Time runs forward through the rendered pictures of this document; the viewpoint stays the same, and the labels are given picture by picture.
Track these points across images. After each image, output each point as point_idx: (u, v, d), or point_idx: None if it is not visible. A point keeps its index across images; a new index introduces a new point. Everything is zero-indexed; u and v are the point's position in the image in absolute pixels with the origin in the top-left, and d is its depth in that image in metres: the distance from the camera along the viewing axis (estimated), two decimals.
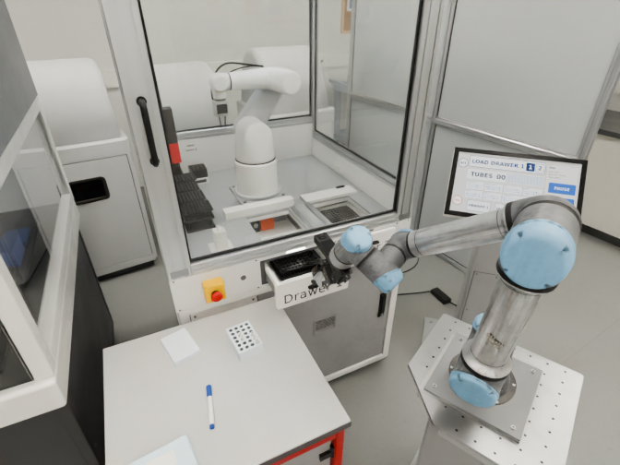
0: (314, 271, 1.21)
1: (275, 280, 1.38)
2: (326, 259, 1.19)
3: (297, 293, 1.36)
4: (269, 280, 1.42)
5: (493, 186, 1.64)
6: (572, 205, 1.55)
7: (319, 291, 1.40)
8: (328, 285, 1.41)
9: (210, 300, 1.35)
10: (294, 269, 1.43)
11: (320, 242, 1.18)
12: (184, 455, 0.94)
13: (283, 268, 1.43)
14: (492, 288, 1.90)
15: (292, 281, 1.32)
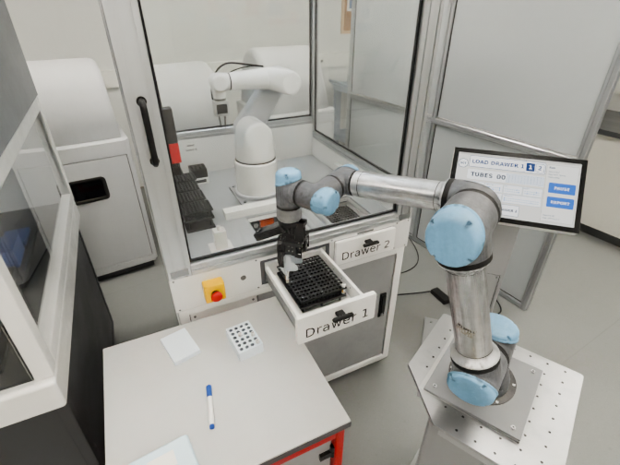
0: (280, 258, 1.18)
1: (295, 312, 1.24)
2: None
3: (320, 327, 1.22)
4: (289, 309, 1.28)
5: (493, 186, 1.64)
6: (572, 205, 1.55)
7: (343, 322, 1.26)
8: (353, 315, 1.27)
9: (210, 300, 1.35)
10: (315, 298, 1.30)
11: (263, 231, 1.19)
12: (184, 455, 0.94)
13: (304, 296, 1.30)
14: (492, 288, 1.90)
15: (315, 314, 1.19)
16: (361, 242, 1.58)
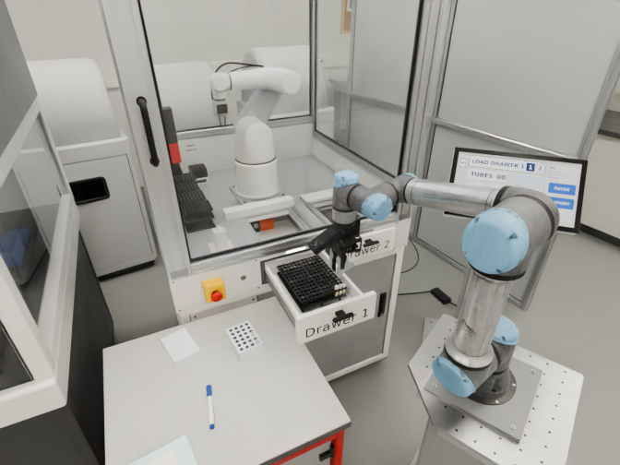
0: (345, 258, 1.21)
1: (295, 312, 1.24)
2: (336, 244, 1.22)
3: (320, 327, 1.22)
4: (289, 309, 1.28)
5: (493, 186, 1.64)
6: (572, 205, 1.55)
7: (343, 322, 1.26)
8: (353, 315, 1.27)
9: (210, 300, 1.35)
10: (315, 298, 1.30)
11: (323, 242, 1.18)
12: (184, 455, 0.94)
13: (304, 296, 1.30)
14: None
15: (315, 314, 1.19)
16: (361, 242, 1.58)
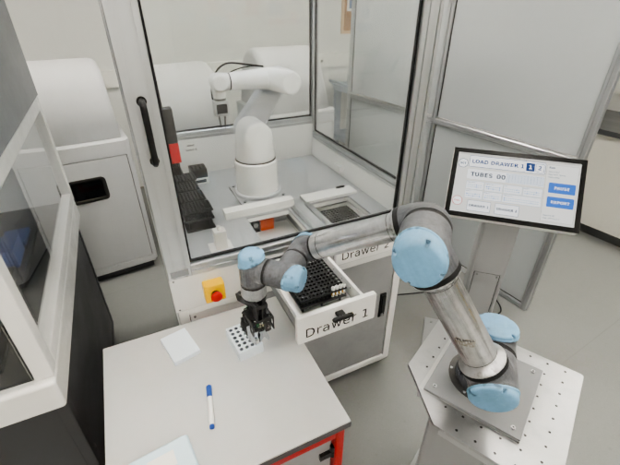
0: (242, 327, 1.19)
1: (295, 312, 1.24)
2: (248, 309, 1.19)
3: (320, 327, 1.22)
4: (289, 309, 1.28)
5: (493, 186, 1.64)
6: (572, 205, 1.55)
7: (343, 322, 1.26)
8: (353, 315, 1.27)
9: (210, 300, 1.35)
10: (315, 298, 1.30)
11: (239, 294, 1.21)
12: (184, 455, 0.94)
13: (304, 296, 1.30)
14: (492, 288, 1.90)
15: (315, 314, 1.19)
16: None
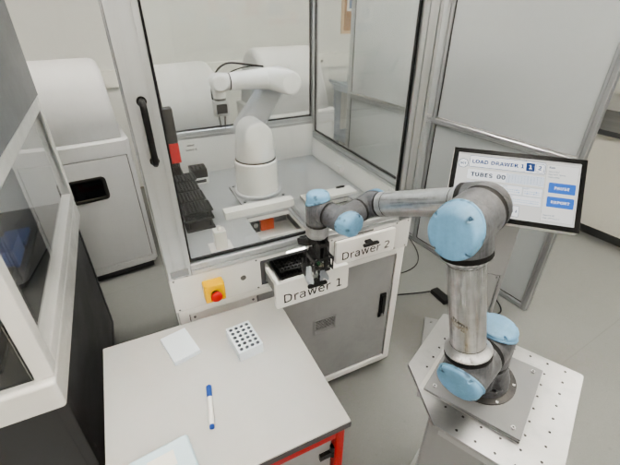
0: (302, 266, 1.30)
1: (275, 280, 1.38)
2: None
3: (296, 292, 1.36)
4: (269, 279, 1.42)
5: None
6: (572, 205, 1.55)
7: (318, 290, 1.41)
8: (327, 284, 1.41)
9: (210, 300, 1.35)
10: (294, 268, 1.44)
11: (302, 237, 1.33)
12: (184, 455, 0.94)
13: (283, 268, 1.44)
14: (492, 288, 1.90)
15: (292, 280, 1.33)
16: (361, 242, 1.58)
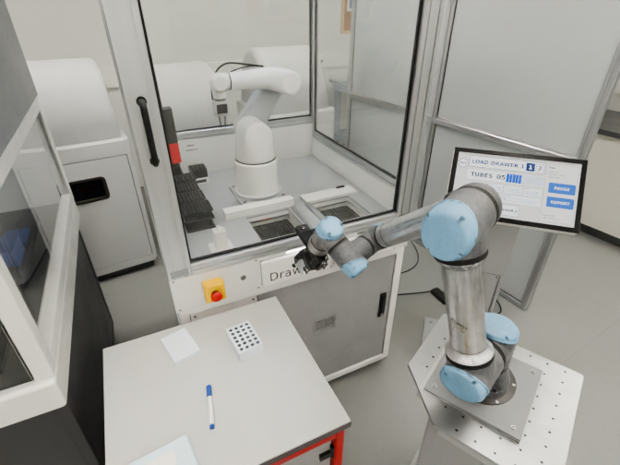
0: (295, 259, 1.34)
1: None
2: (306, 248, 1.33)
3: (282, 271, 1.47)
4: None
5: (493, 186, 1.64)
6: (572, 205, 1.55)
7: (303, 269, 1.51)
8: None
9: (210, 300, 1.35)
10: None
11: (301, 232, 1.32)
12: (184, 455, 0.94)
13: None
14: (492, 288, 1.90)
15: (278, 259, 1.43)
16: None
